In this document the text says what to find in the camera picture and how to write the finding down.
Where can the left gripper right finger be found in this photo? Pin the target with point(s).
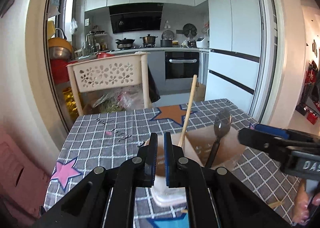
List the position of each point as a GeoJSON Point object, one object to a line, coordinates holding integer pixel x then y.
{"type": "Point", "coordinates": [172, 153]}

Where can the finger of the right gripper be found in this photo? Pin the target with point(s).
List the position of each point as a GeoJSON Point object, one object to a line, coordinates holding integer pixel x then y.
{"type": "Point", "coordinates": [274, 146]}
{"type": "Point", "coordinates": [272, 131]}

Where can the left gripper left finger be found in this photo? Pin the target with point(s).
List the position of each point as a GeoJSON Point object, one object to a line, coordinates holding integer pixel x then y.
{"type": "Point", "coordinates": [148, 153]}

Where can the wooden chopstick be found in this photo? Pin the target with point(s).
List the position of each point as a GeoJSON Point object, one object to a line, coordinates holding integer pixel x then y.
{"type": "Point", "coordinates": [188, 111]}

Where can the dark metal spoon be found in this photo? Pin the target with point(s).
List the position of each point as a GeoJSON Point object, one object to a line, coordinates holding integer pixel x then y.
{"type": "Point", "coordinates": [222, 125]}

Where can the person right hand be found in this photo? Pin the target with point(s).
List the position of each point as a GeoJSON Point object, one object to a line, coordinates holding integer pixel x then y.
{"type": "Point", "coordinates": [306, 204]}

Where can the beige plastic utensil holder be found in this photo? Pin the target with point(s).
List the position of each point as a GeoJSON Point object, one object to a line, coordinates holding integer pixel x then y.
{"type": "Point", "coordinates": [198, 181]}

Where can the grey checkered tablecloth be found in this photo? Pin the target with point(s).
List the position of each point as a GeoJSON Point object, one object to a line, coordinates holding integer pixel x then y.
{"type": "Point", "coordinates": [109, 139]}

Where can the cardboard box on floor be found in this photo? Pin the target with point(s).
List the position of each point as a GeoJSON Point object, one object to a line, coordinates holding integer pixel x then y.
{"type": "Point", "coordinates": [200, 91]}

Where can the beige flower-pattern storage cart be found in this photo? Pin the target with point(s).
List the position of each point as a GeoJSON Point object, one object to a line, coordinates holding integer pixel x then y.
{"type": "Point", "coordinates": [109, 73]}

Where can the black built-in oven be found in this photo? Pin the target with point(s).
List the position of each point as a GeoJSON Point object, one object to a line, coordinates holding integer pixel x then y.
{"type": "Point", "coordinates": [181, 65]}

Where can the white refrigerator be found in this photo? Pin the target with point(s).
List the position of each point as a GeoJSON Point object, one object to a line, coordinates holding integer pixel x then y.
{"type": "Point", "coordinates": [235, 49]}

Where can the cooking pot on stove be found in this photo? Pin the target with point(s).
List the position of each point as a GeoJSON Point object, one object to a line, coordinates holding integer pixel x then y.
{"type": "Point", "coordinates": [149, 39]}

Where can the pink plastic stool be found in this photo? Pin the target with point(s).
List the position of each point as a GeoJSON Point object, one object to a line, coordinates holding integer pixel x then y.
{"type": "Point", "coordinates": [23, 185]}

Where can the stainless steel bowl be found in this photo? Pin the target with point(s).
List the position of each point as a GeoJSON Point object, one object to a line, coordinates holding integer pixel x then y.
{"type": "Point", "coordinates": [59, 53]}

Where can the black range hood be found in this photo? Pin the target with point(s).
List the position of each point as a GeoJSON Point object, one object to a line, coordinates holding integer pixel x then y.
{"type": "Point", "coordinates": [136, 17]}

